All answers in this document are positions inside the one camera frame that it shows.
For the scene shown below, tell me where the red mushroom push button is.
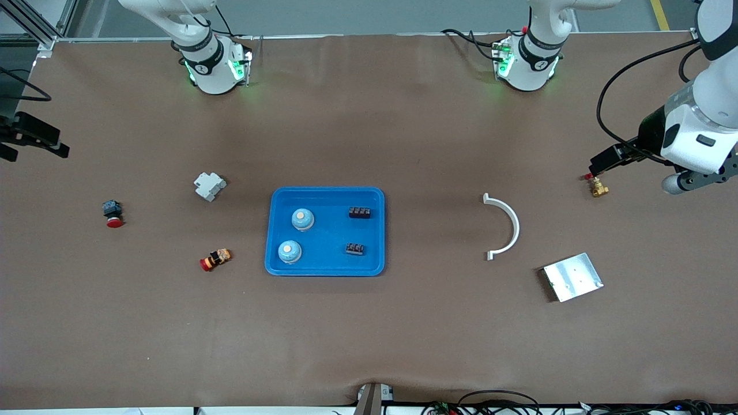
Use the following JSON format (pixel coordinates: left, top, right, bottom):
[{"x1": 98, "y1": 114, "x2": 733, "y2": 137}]
[{"x1": 102, "y1": 199, "x2": 125, "y2": 229}]

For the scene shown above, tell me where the silver metal plate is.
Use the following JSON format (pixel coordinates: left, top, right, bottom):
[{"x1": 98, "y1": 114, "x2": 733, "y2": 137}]
[{"x1": 542, "y1": 252, "x2": 604, "y2": 303}]

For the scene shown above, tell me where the white circuit breaker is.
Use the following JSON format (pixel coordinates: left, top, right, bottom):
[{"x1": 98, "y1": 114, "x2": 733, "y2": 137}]
[{"x1": 193, "y1": 172, "x2": 227, "y2": 202}]

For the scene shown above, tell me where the red orange emergency stop button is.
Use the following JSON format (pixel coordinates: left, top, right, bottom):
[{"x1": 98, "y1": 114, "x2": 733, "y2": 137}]
[{"x1": 199, "y1": 248, "x2": 232, "y2": 273}]

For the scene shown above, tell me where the blue plastic tray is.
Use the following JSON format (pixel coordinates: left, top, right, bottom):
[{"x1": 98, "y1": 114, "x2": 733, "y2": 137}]
[{"x1": 264, "y1": 186, "x2": 386, "y2": 277}]

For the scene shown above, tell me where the brass valve red handle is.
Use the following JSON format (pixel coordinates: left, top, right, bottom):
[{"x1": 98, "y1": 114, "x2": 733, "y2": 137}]
[{"x1": 583, "y1": 172, "x2": 610, "y2": 198}]

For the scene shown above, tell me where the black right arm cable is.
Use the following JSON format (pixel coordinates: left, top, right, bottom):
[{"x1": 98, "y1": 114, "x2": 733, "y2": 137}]
[{"x1": 0, "y1": 66, "x2": 52, "y2": 103}]

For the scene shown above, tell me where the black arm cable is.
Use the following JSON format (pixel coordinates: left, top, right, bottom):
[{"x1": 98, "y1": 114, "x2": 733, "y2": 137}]
[
  {"x1": 0, "y1": 66, "x2": 52, "y2": 103},
  {"x1": 597, "y1": 37, "x2": 702, "y2": 167}
]

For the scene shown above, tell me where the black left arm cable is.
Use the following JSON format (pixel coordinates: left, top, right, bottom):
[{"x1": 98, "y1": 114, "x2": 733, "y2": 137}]
[{"x1": 597, "y1": 37, "x2": 702, "y2": 167}]

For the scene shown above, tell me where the white curved plastic bracket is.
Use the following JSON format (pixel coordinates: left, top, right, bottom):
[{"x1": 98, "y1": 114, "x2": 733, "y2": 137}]
[{"x1": 483, "y1": 193, "x2": 521, "y2": 261}]

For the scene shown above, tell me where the black base cable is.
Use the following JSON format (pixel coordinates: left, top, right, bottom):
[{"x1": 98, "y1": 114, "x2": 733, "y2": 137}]
[{"x1": 441, "y1": 28, "x2": 503, "y2": 61}]

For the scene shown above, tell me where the black cable bundle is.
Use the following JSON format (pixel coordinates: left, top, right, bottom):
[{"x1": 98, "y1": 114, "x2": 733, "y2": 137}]
[{"x1": 577, "y1": 398, "x2": 738, "y2": 415}]

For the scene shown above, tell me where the black cable loop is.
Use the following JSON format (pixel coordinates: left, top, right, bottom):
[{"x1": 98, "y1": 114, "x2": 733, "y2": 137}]
[{"x1": 458, "y1": 390, "x2": 541, "y2": 415}]

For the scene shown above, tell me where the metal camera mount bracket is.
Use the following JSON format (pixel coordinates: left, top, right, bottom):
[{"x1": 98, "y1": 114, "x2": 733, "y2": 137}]
[{"x1": 353, "y1": 382, "x2": 396, "y2": 415}]

